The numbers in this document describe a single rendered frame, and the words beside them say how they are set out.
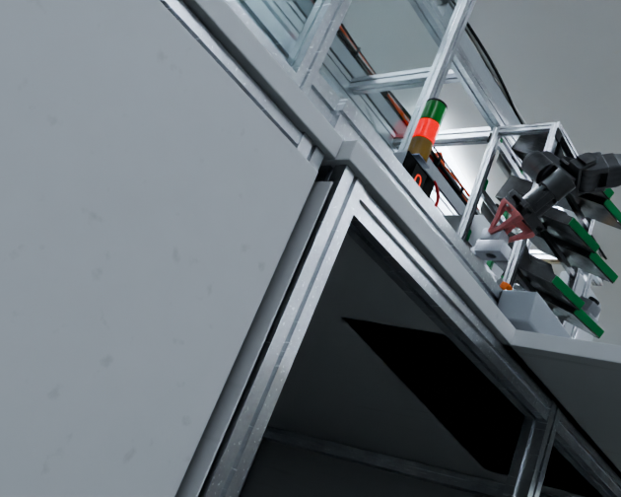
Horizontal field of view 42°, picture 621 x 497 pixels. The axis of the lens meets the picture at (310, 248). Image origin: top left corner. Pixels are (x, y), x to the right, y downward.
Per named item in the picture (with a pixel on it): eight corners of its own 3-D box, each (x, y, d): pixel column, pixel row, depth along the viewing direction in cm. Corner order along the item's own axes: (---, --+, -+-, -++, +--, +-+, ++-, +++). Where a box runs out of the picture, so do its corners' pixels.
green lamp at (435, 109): (444, 130, 179) (450, 112, 180) (434, 115, 175) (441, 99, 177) (425, 131, 182) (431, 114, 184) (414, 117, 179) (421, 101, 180)
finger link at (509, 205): (476, 218, 176) (511, 190, 175) (489, 236, 181) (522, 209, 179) (493, 236, 171) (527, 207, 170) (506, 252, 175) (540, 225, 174)
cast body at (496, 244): (508, 261, 173) (516, 234, 176) (500, 250, 171) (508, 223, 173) (473, 260, 179) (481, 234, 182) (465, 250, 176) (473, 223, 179)
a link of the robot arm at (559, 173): (575, 175, 170) (583, 188, 174) (555, 157, 175) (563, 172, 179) (549, 195, 171) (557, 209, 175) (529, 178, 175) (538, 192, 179)
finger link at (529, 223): (480, 223, 177) (514, 195, 176) (493, 241, 182) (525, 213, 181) (497, 241, 172) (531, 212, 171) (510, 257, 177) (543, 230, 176)
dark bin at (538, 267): (579, 311, 192) (597, 286, 192) (551, 283, 185) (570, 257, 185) (505, 272, 216) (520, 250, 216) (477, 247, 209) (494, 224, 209)
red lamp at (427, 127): (437, 148, 177) (444, 130, 179) (427, 134, 173) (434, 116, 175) (418, 149, 180) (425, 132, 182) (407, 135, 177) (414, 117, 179)
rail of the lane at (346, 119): (558, 418, 163) (571, 369, 167) (321, 157, 106) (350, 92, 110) (532, 413, 167) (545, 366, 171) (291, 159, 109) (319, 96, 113)
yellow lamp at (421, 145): (430, 167, 175) (437, 148, 177) (419, 153, 172) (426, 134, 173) (411, 168, 178) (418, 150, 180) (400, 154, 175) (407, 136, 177)
